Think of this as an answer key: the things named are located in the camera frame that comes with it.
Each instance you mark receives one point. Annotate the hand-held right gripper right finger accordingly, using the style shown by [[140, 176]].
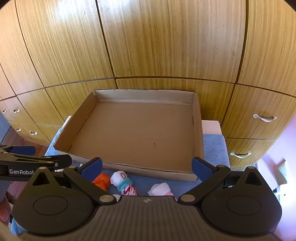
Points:
[[202, 170]]

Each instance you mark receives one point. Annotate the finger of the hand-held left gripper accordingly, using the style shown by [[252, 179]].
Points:
[[23, 150], [46, 162]]

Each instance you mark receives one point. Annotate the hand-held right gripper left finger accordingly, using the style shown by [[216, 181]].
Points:
[[92, 166]]

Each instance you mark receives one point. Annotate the orange sock roll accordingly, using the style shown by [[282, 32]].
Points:
[[103, 179]]

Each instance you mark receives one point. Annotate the white sock roll teal band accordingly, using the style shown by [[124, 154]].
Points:
[[120, 178]]

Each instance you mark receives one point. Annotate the white pink sock roll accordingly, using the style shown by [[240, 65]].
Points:
[[159, 190]]

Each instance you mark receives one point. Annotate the cardboard box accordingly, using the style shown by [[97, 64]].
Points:
[[138, 129]]

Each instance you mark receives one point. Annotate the blue towel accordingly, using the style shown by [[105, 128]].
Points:
[[215, 148]]

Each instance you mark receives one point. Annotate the wooden wardrobe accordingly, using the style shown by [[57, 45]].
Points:
[[161, 46]]

